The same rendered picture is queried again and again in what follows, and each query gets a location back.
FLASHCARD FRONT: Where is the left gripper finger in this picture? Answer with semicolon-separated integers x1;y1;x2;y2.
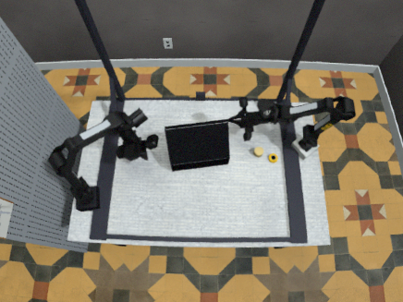
227;119;242;128
227;110;242;120

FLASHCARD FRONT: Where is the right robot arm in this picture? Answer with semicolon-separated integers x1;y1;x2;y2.
48;108;148;205

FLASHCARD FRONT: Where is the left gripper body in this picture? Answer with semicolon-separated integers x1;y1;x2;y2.
238;97;262;141

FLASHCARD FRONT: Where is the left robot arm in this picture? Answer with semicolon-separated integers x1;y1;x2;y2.
240;96;356;152

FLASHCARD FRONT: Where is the yellow roll of tape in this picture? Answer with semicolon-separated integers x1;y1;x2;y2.
268;153;277;163

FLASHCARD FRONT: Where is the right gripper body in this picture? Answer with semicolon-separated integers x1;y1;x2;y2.
116;130;159;159

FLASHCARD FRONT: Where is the tan round tin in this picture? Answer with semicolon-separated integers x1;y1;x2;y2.
253;147;263;157

